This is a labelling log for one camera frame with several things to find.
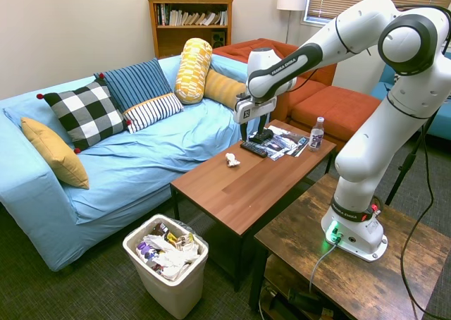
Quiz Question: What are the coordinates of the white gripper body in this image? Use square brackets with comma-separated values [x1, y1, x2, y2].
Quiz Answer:
[233, 92, 277, 125]

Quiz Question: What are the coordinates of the trash in bin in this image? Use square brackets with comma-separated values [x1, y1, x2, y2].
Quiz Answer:
[135, 222, 201, 278]

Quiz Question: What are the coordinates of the white plastic trash bin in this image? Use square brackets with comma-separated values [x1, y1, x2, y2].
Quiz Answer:
[122, 214, 209, 320]

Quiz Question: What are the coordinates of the black game controller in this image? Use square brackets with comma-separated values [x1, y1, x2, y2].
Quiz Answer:
[249, 128, 274, 144]

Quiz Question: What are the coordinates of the black tv remote control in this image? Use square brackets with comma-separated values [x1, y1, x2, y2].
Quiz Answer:
[240, 141, 268, 159]

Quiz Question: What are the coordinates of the glossy magazine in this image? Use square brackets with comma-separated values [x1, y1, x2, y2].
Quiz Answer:
[259, 124, 311, 161]

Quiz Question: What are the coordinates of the orange yellow striped pillow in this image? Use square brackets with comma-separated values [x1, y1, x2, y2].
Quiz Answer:
[203, 68, 247, 111]

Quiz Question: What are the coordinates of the clear plastic drink bottle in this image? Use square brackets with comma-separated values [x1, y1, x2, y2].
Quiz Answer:
[308, 116, 326, 152]

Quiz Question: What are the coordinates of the wooden coffee table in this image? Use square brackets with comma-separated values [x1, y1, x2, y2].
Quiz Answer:
[170, 118, 338, 293]

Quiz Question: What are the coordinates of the orange sofa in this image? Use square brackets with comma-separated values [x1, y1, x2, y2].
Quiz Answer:
[211, 37, 383, 154]

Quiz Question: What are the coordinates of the yellow patterned bolster pillow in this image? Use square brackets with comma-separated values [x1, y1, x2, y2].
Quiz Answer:
[173, 38, 214, 105]

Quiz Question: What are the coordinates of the white navy striped pillow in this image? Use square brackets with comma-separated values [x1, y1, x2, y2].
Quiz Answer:
[122, 92, 185, 135]

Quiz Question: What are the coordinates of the wooden bookshelf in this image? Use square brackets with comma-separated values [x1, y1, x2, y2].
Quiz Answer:
[144, 0, 236, 59]

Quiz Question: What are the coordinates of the row of books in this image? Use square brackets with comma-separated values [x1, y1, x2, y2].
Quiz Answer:
[156, 3, 229, 27]

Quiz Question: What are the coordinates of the white floor lamp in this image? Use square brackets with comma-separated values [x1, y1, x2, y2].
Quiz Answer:
[276, 0, 306, 45]

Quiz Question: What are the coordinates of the light blue sofa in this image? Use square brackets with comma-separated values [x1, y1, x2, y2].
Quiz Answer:
[0, 54, 252, 273]

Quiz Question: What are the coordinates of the blue striped pillow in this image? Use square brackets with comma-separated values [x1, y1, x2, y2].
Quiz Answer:
[94, 58, 173, 113]

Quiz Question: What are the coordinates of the black tripod stand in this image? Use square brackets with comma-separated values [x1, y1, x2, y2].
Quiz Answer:
[384, 108, 441, 206]

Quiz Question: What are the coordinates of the black white checkered pillow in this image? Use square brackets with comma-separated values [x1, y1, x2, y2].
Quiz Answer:
[36, 73, 132, 155]

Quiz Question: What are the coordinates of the teal blue chair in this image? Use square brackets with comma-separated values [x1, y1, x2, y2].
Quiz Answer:
[369, 51, 451, 142]

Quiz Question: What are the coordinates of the rustic wooden robot table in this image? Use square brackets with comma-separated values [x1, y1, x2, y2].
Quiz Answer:
[248, 174, 451, 320]

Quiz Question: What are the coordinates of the mustard yellow square pillow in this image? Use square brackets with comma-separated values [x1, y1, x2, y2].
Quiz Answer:
[20, 116, 90, 190]

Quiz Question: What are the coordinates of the grey cable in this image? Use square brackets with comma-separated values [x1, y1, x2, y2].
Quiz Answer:
[309, 241, 340, 294]

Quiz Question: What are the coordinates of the black cable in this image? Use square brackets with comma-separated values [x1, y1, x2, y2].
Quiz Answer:
[400, 118, 451, 320]

